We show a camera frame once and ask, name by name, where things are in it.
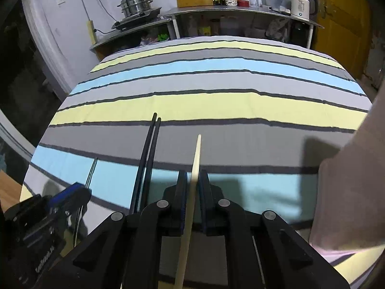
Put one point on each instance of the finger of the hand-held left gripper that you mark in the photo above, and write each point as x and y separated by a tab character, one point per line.
70	194

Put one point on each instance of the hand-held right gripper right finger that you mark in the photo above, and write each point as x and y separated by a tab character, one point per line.
205	204

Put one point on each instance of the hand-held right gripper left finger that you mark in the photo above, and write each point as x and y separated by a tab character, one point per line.
182	204

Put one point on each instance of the cream chopstick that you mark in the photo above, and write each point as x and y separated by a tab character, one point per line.
192	180

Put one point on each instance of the silver metal chopstick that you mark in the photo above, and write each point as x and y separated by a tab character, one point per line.
90	176

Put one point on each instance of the pink plastic utensil holder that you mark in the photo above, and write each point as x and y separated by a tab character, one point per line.
346	201

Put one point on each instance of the brown wooden board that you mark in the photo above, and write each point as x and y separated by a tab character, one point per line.
9	186

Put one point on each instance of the striped bedsheet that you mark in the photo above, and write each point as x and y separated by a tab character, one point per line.
210	108

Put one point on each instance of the cream power strip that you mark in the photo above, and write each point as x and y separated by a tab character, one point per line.
91	32

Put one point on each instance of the low metal shelf table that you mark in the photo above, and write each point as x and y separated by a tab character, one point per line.
132	33

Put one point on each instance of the black induction cooktop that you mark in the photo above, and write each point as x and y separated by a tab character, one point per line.
135	20

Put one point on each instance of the metal kitchen counter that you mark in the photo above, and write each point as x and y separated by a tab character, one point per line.
240	10

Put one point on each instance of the stainless steel steamer pot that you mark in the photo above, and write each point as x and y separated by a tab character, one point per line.
137	4

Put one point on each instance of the small red container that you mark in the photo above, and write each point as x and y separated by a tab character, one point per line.
243	3

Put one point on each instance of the clear drinking glasses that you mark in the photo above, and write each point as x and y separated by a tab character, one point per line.
254	1

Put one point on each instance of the clear plastic storage box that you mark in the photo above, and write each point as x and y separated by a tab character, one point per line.
275	1

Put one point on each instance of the white electric kettle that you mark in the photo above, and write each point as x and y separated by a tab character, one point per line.
300	4

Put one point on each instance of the yellow wooden door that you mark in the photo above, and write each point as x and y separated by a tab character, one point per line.
343	21

